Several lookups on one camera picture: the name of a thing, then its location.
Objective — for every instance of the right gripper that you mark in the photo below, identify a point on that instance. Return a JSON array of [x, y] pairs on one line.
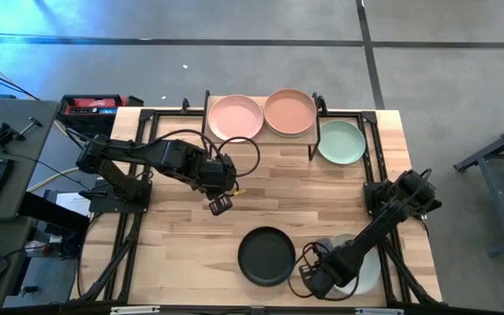
[[333, 273]]

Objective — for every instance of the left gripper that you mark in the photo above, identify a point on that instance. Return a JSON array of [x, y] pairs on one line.
[[214, 175]]

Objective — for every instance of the black plate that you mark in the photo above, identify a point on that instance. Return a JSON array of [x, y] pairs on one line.
[[266, 256]]

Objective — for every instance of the white plate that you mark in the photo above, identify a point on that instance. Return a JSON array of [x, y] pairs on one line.
[[372, 271]]

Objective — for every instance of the pink plate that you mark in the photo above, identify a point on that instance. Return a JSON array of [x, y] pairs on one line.
[[235, 117]]

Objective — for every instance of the orange plate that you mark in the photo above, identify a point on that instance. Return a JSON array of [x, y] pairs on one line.
[[290, 111]]

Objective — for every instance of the mint green plate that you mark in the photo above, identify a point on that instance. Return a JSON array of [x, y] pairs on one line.
[[341, 142]]

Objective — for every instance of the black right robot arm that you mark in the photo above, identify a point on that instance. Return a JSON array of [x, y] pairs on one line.
[[379, 227]]

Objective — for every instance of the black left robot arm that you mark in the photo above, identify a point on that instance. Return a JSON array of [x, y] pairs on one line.
[[164, 155]]

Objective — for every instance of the yellow tag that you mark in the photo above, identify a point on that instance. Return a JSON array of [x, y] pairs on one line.
[[240, 191]]

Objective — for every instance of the white label strip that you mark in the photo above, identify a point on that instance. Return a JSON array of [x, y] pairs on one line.
[[134, 310], [379, 311]]

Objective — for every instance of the black table clamp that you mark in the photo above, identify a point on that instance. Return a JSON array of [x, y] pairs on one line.
[[322, 105], [185, 106]]

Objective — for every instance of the white paper sheet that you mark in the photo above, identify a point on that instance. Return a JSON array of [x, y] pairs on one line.
[[70, 203]]

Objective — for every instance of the red black toolbox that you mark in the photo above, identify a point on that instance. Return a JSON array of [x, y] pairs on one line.
[[90, 105]]

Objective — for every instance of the black bar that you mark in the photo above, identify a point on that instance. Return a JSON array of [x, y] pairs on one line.
[[55, 214]]

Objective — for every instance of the grey desk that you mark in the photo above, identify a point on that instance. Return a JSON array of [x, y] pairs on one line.
[[29, 184]]

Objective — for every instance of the black desk clamp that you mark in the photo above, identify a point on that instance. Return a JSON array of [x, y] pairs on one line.
[[4, 137]]

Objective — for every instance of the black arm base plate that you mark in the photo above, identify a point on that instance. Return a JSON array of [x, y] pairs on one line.
[[103, 205], [372, 205]]

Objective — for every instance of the black table frame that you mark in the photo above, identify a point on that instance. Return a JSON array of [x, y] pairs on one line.
[[126, 271]]

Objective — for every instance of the grey metal table frame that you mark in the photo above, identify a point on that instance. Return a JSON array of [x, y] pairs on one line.
[[497, 201]]

